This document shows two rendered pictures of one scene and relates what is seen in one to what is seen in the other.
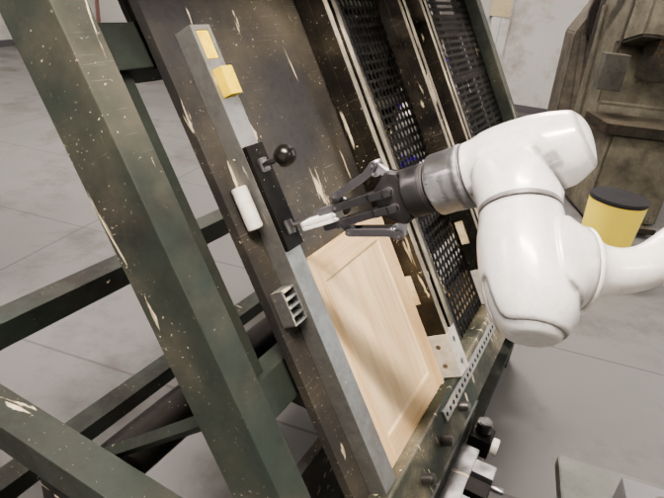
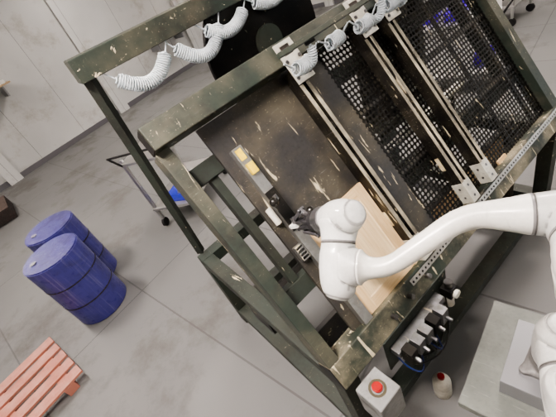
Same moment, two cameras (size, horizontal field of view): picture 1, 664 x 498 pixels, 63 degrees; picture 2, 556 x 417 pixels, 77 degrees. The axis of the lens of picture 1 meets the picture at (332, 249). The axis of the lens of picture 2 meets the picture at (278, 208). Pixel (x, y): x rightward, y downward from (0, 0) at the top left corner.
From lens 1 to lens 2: 0.78 m
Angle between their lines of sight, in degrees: 34
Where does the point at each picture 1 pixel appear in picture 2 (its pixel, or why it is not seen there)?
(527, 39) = not seen: outside the picture
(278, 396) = (305, 287)
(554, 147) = (337, 222)
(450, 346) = not seen: hidden behind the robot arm
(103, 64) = (198, 193)
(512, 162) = (325, 227)
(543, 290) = (329, 285)
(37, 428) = (242, 287)
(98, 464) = (262, 303)
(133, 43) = (215, 164)
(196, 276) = (248, 257)
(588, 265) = (348, 274)
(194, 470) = not seen: hidden behind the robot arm
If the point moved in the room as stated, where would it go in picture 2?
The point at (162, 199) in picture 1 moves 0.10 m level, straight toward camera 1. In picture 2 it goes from (230, 233) to (225, 252)
